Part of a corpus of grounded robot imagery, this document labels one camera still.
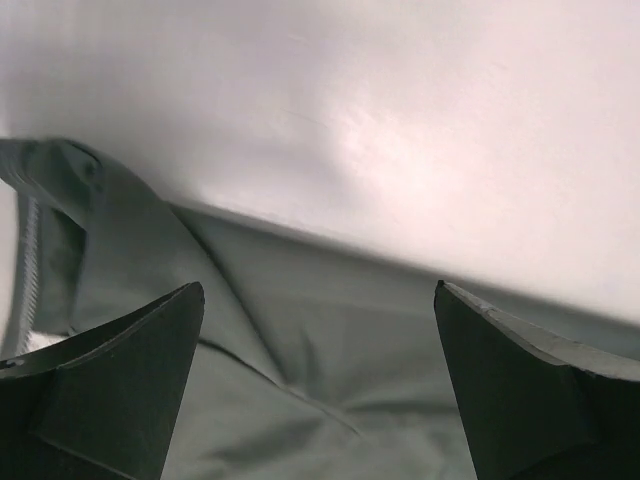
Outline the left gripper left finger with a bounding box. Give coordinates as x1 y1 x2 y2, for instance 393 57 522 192
1 282 204 480

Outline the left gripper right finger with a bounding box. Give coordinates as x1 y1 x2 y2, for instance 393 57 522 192
434 281 639 479

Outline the grey t shirt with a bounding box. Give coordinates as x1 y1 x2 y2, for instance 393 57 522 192
1 139 639 479

